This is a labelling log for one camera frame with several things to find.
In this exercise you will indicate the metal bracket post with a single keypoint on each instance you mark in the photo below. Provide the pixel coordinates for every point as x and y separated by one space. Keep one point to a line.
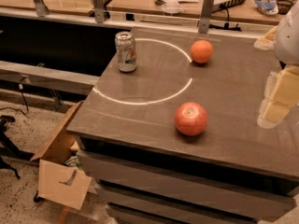
41 8
205 16
99 13

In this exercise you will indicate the silver green 7up can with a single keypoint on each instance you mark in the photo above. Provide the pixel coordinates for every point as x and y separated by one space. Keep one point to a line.
126 54

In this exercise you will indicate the open cardboard box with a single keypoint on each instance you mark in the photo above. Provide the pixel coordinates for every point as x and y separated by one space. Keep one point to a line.
58 182

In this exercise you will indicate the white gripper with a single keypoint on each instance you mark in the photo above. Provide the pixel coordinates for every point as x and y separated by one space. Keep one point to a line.
288 39

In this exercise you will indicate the clear plastic cup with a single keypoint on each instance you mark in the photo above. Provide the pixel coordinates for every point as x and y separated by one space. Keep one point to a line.
171 7

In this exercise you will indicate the grey drawer cabinet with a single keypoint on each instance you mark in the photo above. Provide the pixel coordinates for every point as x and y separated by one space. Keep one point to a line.
177 142

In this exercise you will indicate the white blue bowl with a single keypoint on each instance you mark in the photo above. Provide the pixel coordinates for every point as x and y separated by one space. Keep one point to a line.
267 8

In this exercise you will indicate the orange fruit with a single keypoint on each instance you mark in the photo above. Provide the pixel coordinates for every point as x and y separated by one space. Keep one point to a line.
201 51

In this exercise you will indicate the left metal bracket post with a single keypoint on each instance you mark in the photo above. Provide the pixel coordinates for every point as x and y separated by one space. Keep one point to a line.
41 8

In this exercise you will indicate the black mesh cup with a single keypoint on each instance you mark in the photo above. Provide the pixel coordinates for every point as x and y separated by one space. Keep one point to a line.
284 6

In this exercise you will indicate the black stand legs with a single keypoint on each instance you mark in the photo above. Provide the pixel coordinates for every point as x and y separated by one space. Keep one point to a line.
8 148

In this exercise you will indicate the middle metal bracket post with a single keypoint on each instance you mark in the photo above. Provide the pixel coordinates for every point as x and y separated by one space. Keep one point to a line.
99 13

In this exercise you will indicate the red apple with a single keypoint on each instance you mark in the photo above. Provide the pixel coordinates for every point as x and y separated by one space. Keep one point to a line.
191 119

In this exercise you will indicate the grey power strip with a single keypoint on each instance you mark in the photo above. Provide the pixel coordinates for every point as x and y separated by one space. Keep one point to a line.
223 4

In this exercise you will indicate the right metal bracket post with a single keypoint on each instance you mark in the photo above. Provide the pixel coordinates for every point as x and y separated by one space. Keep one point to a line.
205 16

